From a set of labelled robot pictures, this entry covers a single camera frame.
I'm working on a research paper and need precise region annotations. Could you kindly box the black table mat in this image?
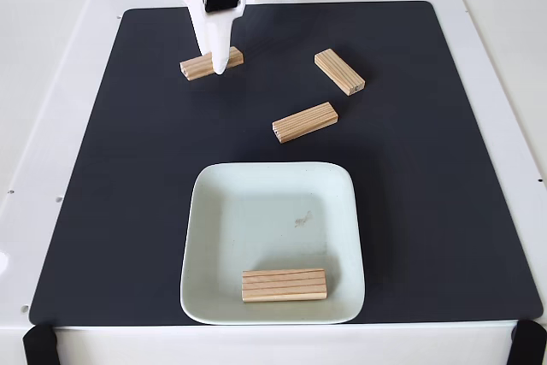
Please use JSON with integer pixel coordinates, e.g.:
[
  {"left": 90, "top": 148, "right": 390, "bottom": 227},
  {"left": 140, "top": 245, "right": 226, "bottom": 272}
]
[{"left": 28, "top": 0, "right": 543, "bottom": 327}]

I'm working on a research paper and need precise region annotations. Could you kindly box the pale green square plate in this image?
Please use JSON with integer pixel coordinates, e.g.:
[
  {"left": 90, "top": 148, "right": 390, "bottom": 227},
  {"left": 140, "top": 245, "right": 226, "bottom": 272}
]
[{"left": 179, "top": 162, "right": 367, "bottom": 326}]

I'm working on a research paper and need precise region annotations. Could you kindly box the grooved wooden block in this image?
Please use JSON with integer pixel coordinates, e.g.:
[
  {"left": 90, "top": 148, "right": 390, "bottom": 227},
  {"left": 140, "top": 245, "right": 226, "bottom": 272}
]
[
  {"left": 241, "top": 268, "right": 328, "bottom": 303},
  {"left": 314, "top": 48, "right": 367, "bottom": 97},
  {"left": 179, "top": 46, "right": 244, "bottom": 82},
  {"left": 272, "top": 102, "right": 339, "bottom": 144}
]

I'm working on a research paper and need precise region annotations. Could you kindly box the black corner bracket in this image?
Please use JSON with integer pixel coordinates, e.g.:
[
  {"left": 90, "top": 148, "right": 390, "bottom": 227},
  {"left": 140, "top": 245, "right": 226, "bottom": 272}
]
[
  {"left": 508, "top": 320, "right": 547, "bottom": 365},
  {"left": 21, "top": 322, "right": 59, "bottom": 365}
]

